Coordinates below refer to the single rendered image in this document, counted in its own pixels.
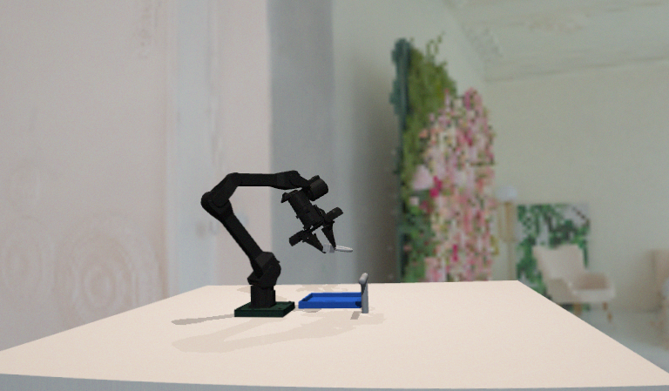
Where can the grey t-shaped metal stake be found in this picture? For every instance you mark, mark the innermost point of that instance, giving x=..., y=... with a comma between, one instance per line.
x=364, y=287

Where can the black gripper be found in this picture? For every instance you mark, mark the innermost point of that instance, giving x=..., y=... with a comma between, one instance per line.
x=308, y=217

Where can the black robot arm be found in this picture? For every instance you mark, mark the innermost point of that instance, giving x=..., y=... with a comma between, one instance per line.
x=265, y=266

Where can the blue tray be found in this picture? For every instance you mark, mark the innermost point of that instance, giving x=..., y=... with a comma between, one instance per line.
x=332, y=300

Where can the grey metal ring with small tab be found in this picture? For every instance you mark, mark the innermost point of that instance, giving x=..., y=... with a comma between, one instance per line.
x=328, y=248

